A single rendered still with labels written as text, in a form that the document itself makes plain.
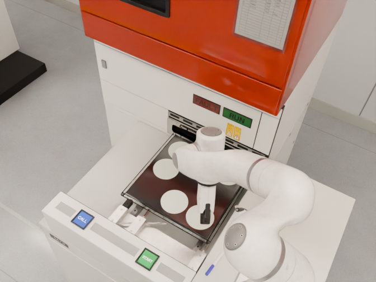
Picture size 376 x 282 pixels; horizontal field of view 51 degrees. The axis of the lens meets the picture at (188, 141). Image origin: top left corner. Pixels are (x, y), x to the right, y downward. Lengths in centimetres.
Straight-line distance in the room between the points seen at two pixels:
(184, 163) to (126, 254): 39
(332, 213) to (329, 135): 169
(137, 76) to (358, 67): 176
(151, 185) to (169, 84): 40
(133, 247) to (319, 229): 62
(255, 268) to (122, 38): 101
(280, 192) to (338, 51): 219
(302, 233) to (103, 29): 100
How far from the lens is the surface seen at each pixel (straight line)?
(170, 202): 144
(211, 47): 126
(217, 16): 120
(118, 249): 130
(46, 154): 286
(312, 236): 139
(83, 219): 136
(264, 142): 148
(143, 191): 147
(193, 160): 103
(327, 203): 147
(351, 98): 312
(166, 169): 153
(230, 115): 146
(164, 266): 127
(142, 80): 162
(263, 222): 73
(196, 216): 142
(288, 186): 82
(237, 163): 96
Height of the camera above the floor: 212
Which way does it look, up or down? 49 degrees down
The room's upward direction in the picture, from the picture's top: 4 degrees clockwise
